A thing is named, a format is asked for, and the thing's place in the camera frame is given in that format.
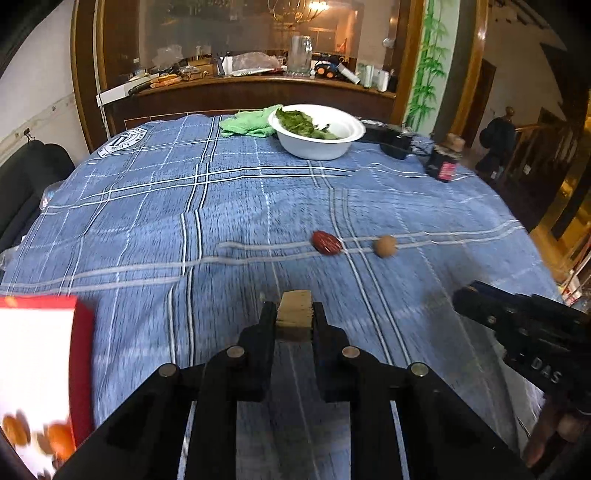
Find wooden framed glass partition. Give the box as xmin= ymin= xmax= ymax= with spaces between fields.
xmin=71 ymin=0 xmax=488 ymax=153

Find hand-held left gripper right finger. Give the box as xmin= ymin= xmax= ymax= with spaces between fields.
xmin=312 ymin=301 xmax=537 ymax=480

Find red date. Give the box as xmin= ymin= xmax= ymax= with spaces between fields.
xmin=311 ymin=230 xmax=343 ymax=254

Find black and red device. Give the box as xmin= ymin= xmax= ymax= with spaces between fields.
xmin=425 ymin=134 xmax=464 ymax=183

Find white flat box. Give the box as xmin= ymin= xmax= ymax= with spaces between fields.
xmin=96 ymin=83 xmax=153 ymax=106

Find wooden sideboard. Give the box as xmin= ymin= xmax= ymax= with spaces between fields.
xmin=99 ymin=74 xmax=398 ymax=148

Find wooden stair railing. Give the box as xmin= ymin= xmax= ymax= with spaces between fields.
xmin=503 ymin=108 xmax=591 ymax=241

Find bamboo wall painting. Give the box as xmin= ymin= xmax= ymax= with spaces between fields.
xmin=406 ymin=0 xmax=451 ymax=130

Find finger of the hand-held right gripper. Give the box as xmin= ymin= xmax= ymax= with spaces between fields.
xmin=471 ymin=280 xmax=532 ymax=308
xmin=453 ymin=286 xmax=513 ymax=342

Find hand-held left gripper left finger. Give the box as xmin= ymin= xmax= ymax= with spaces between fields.
xmin=54 ymin=301 xmax=279 ymax=480

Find orange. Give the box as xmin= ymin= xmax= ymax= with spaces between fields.
xmin=46 ymin=422 xmax=77 ymax=462
xmin=1 ymin=414 xmax=32 ymax=448

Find blue plaid tablecloth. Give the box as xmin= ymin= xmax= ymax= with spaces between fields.
xmin=0 ymin=111 xmax=566 ymax=480

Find white bowl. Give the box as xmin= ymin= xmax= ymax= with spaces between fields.
xmin=268 ymin=104 xmax=366 ymax=161

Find person's right hand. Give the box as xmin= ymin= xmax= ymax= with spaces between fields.
xmin=524 ymin=398 xmax=583 ymax=466

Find green cloth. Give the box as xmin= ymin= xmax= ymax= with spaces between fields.
xmin=219 ymin=105 xmax=283 ymax=138

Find clear plastic bag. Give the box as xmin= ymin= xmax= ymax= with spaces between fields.
xmin=233 ymin=52 xmax=282 ymax=75

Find glass pitcher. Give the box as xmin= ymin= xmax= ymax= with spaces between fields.
xmin=287 ymin=35 xmax=315 ymax=77

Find red box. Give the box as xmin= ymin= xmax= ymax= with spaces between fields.
xmin=0 ymin=295 xmax=95 ymax=478

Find black sofa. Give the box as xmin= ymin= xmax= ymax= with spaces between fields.
xmin=0 ymin=142 xmax=77 ymax=252

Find green leaves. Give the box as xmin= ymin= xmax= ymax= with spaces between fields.
xmin=276 ymin=108 xmax=340 ymax=140

